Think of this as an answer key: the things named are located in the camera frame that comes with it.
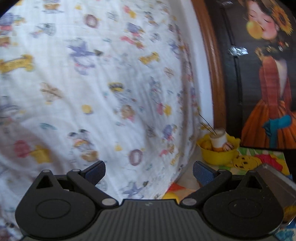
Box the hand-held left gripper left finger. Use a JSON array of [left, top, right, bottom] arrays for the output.
[[32, 161, 119, 208]]

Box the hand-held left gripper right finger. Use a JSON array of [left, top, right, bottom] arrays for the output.
[[180, 161, 266, 208]]

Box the yellow lemon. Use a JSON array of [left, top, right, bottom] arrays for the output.
[[162, 192, 179, 205]]

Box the metal tray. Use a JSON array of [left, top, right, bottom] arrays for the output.
[[254, 163, 296, 209]]

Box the yellow plastic bowl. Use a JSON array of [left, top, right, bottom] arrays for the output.
[[196, 134, 241, 165]]

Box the yellow fruit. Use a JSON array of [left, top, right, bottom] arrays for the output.
[[201, 139, 214, 150]]

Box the white jar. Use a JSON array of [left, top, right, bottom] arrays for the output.
[[209, 128, 228, 149]]

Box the twig with yellow flowers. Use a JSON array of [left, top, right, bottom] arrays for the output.
[[198, 113, 218, 135]]

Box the black cabinet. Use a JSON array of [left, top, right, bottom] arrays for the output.
[[206, 0, 296, 149]]

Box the white cartoon printed blanket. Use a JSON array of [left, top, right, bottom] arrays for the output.
[[0, 0, 205, 241]]

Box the brown wooden frame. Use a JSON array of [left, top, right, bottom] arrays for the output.
[[192, 0, 227, 136]]

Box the wall poster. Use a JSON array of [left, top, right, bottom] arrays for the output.
[[240, 0, 296, 150]]

